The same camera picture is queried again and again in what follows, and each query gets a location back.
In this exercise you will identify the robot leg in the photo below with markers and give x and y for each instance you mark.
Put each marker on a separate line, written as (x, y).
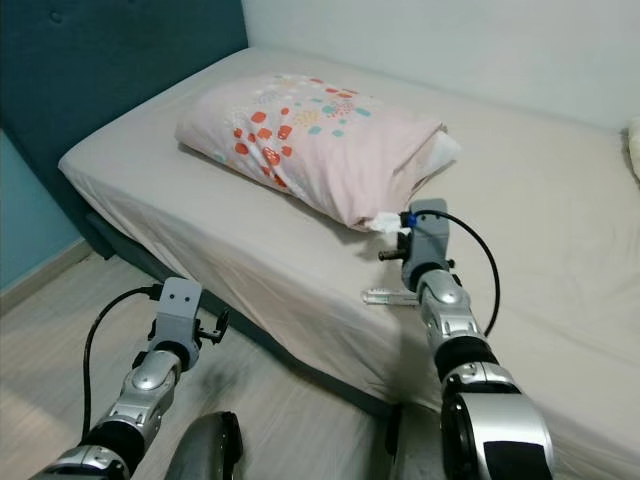
(420, 445)
(205, 450)

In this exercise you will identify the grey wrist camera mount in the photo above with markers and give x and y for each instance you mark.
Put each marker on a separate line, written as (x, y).
(178, 305)
(430, 235)

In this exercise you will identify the dark bed base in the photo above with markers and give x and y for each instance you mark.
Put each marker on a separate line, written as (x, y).
(260, 335)

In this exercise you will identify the robot left leg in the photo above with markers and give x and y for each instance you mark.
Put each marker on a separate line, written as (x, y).
(205, 450)

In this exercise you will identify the robot right leg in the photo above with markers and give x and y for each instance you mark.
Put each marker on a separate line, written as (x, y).
(420, 445)

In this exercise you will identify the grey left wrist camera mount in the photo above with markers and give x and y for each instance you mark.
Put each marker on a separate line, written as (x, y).
(178, 305)

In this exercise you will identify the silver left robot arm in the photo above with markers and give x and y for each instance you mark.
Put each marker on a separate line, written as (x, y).
(150, 385)

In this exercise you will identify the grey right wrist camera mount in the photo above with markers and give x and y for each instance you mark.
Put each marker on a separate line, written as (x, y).
(430, 235)

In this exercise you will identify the pink dotted pillow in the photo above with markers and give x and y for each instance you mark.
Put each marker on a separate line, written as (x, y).
(330, 140)

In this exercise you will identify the teal upholstered headboard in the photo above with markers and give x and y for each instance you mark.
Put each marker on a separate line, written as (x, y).
(110, 80)

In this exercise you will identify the beige sheeted bed mattress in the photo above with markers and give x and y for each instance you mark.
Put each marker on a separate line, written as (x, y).
(540, 200)

